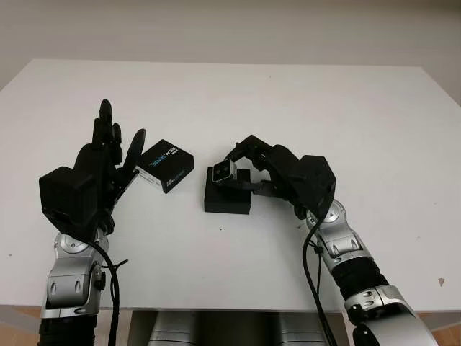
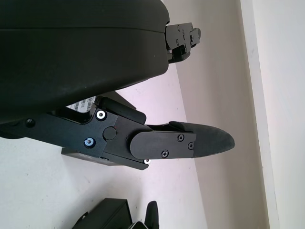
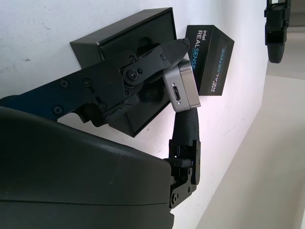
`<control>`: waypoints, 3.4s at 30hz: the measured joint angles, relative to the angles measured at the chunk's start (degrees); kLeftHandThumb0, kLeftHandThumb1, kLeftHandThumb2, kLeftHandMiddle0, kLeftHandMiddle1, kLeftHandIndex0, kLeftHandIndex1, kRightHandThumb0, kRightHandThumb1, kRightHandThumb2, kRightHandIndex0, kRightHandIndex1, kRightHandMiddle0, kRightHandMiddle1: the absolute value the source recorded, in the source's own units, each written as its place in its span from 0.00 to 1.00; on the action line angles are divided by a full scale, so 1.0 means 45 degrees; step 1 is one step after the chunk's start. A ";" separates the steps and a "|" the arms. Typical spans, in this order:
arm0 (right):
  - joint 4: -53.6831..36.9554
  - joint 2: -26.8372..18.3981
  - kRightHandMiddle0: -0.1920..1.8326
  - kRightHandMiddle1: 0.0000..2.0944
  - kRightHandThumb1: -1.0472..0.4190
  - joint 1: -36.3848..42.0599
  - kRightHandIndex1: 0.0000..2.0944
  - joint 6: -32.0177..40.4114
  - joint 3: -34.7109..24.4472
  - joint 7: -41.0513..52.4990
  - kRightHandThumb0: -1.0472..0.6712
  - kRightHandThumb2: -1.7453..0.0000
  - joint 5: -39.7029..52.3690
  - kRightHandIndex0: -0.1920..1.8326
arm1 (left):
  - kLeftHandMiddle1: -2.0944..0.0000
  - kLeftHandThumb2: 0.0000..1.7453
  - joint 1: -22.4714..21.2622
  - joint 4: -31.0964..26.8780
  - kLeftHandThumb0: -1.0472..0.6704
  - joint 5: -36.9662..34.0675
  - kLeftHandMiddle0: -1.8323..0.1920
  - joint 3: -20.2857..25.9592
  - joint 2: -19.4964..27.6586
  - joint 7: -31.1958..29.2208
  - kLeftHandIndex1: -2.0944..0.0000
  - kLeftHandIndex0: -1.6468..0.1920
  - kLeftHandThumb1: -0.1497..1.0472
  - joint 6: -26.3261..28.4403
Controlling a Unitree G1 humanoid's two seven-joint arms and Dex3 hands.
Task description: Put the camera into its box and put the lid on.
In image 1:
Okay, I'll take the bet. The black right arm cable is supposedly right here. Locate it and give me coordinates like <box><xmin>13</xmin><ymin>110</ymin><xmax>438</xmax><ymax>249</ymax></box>
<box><xmin>301</xmin><ymin>212</ymin><xmax>336</xmax><ymax>346</ymax></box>

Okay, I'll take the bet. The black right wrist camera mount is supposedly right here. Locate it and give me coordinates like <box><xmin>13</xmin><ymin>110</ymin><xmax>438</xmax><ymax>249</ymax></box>
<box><xmin>292</xmin><ymin>154</ymin><xmax>338</xmax><ymax>221</ymax></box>

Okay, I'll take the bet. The black printed box lid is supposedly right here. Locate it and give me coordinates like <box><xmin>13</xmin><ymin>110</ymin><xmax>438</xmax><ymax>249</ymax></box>
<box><xmin>136</xmin><ymin>138</ymin><xmax>197</xmax><ymax>195</ymax></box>

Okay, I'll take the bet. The grey robot lower body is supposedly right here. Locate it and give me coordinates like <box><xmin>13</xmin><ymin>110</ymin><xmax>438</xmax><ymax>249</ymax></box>
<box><xmin>148</xmin><ymin>311</ymin><xmax>327</xmax><ymax>346</ymax></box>

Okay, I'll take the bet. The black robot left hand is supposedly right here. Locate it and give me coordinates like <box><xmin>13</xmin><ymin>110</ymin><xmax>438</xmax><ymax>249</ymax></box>
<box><xmin>73</xmin><ymin>97</ymin><xmax>147</xmax><ymax>237</ymax></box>

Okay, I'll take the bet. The black camera box base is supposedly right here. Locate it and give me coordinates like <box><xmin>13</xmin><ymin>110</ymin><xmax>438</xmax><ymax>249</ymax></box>
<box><xmin>203</xmin><ymin>166</ymin><xmax>252</xmax><ymax>216</ymax></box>

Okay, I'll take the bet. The small silver depth camera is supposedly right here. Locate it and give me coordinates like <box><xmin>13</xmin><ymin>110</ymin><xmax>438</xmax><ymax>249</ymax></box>
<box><xmin>211</xmin><ymin>161</ymin><xmax>241</xmax><ymax>185</ymax></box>

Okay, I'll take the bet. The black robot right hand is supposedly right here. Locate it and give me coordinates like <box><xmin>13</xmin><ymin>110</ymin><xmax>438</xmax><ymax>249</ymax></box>
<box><xmin>223</xmin><ymin>134</ymin><xmax>310</xmax><ymax>221</ymax></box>

